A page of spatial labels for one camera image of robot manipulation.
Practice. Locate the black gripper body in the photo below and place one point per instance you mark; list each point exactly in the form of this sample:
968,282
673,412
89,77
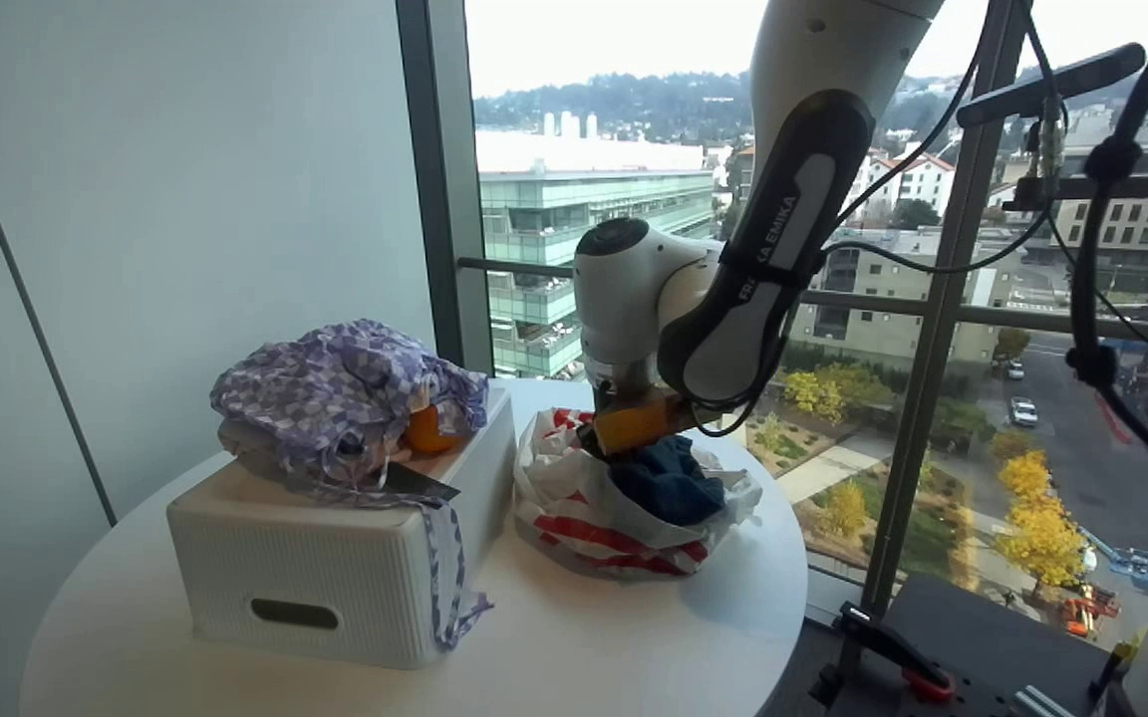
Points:
597,442

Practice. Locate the dark navy garment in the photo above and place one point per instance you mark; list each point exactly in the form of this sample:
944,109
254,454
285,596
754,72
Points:
669,480

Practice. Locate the purple white checkered cloth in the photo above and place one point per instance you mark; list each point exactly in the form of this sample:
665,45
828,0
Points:
322,400

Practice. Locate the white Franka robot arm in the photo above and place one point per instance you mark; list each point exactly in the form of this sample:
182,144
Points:
759,242

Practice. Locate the orange fruit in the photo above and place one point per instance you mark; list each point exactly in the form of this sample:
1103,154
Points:
423,432

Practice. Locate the white plastic storage box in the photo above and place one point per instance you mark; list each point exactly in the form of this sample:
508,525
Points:
322,570

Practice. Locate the black yellow tool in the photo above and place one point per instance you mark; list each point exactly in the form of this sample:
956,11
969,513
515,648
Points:
1108,680

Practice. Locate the window guard rail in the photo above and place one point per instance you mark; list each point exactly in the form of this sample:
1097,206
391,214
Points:
521,266

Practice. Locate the black camera boom bar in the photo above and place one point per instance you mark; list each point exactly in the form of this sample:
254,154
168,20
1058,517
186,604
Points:
1066,77

